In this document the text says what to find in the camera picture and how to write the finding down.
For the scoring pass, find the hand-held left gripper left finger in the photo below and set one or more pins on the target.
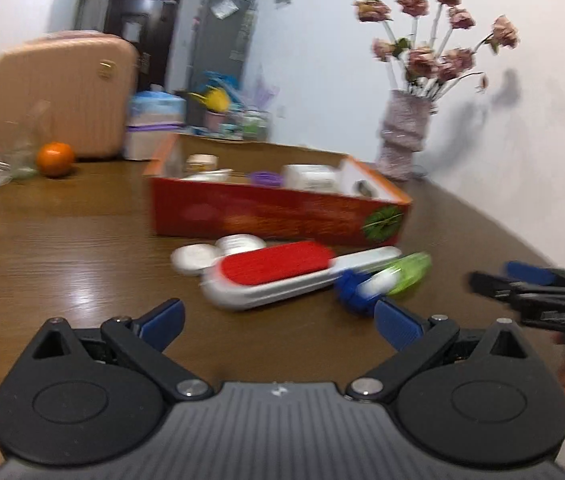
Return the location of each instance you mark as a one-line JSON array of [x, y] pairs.
[[165, 321]]

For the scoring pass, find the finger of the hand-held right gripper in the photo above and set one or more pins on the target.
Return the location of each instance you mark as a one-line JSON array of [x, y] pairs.
[[530, 272], [492, 286]]

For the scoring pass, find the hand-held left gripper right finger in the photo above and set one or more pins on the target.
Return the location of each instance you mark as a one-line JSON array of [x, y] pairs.
[[398, 327]]

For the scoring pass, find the blue plastic cap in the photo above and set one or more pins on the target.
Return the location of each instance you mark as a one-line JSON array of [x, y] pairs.
[[352, 292]]

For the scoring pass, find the green and white tube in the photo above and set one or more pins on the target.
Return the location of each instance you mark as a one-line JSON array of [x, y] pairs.
[[405, 270]]

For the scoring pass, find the red and white lint brush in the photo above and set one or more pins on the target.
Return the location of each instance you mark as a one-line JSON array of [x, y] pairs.
[[272, 265]]

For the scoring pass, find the red cardboard box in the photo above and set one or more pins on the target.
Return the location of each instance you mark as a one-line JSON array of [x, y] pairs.
[[272, 215]]

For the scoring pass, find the small cream jar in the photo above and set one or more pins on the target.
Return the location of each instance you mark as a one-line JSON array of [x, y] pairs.
[[202, 161]]

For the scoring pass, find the white charger cube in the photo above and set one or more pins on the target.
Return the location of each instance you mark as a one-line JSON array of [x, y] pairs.
[[310, 177]]

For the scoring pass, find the purple plastic lid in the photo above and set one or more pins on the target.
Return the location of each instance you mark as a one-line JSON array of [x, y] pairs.
[[266, 179]]

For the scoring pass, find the white round lid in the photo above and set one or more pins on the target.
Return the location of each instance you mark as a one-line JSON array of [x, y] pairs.
[[242, 245], [192, 258]]

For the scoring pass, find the grey ceramic vase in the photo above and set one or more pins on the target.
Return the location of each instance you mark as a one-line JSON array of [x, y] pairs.
[[405, 135]]

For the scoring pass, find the orange fruit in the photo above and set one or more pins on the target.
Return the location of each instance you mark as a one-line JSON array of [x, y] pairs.
[[55, 159]]

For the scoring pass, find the pink flowerpot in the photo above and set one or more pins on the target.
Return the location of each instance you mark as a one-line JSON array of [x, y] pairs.
[[215, 120]]

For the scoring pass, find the clear glass cup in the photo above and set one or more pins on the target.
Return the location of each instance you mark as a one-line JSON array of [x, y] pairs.
[[25, 152]]

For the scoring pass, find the yellow watering can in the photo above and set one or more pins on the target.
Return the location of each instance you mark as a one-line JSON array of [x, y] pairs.
[[212, 100]]

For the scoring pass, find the dried pink roses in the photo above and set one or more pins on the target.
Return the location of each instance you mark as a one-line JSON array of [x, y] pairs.
[[425, 60]]

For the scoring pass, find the pink suitcase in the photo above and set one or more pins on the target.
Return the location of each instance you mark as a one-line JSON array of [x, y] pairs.
[[67, 95]]

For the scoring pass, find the blue bag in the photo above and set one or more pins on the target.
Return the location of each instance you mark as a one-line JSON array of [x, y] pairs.
[[222, 81]]

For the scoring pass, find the purple paper plant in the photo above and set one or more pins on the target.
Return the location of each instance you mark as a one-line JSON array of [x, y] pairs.
[[265, 87]]

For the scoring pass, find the dark entrance door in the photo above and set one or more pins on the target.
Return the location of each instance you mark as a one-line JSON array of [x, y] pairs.
[[155, 55]]

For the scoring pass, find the grey fridge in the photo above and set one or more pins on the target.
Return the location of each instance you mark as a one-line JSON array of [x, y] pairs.
[[222, 50]]

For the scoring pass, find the paper on door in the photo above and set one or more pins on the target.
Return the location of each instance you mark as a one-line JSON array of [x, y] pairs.
[[131, 28]]

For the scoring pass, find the paper on fridge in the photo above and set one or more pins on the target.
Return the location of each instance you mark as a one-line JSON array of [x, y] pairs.
[[223, 7]]

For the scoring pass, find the side door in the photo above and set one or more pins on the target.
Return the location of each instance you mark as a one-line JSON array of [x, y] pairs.
[[86, 2]]

